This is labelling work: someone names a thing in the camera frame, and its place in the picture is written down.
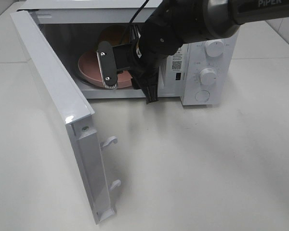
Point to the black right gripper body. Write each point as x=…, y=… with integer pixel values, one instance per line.
x=141, y=62

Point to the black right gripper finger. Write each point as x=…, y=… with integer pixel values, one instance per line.
x=135, y=32
x=151, y=92

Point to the round door release button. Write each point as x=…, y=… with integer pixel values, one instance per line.
x=202, y=96

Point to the pink round plate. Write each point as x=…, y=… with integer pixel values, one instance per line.
x=90, y=71

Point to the white microwave door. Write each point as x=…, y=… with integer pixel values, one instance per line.
x=69, y=113

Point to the burger with lettuce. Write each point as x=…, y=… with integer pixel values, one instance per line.
x=113, y=35

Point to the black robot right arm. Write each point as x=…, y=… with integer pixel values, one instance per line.
x=177, y=22

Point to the white warning label sticker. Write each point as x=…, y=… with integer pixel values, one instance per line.
x=177, y=60

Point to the white microwave oven body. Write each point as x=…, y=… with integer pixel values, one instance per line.
x=72, y=27

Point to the white lower timer knob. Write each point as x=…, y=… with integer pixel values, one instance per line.
x=207, y=76

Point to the white upper power knob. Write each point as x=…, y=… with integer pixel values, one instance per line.
x=214, y=48

